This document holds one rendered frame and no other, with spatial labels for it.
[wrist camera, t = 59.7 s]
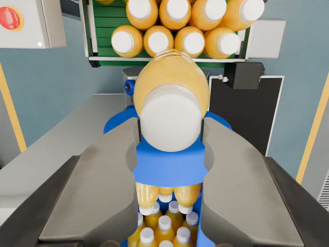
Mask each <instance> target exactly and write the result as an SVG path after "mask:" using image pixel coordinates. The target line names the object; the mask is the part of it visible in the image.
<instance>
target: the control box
mask: <svg viewBox="0 0 329 247"><path fill-rule="evenodd" d="M1 7H9V8H11V9H13V10H14V11H15V12H16V13H17V15H18V17H19V25H18V27H17V28H16V29H6V28H4V27H3V26H2V25H1V24H0V48H20V49H50V48H65V47H67V42H66V37H65V30H64V24H63V18H62V12H61V5H60V0H0V8H1Z"/></svg>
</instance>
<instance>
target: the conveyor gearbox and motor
mask: <svg viewBox="0 0 329 247"><path fill-rule="evenodd" d="M286 25H287V23H286V20H283V19H256V21H255V22H254V28H253V34H252V40H251V45H250V51H249V57H248V60H250V59H253V58H265V59H276V58H278V57H279V55H280V49H281V45H282V39H283V35H284V31H285V27H286Z"/></svg>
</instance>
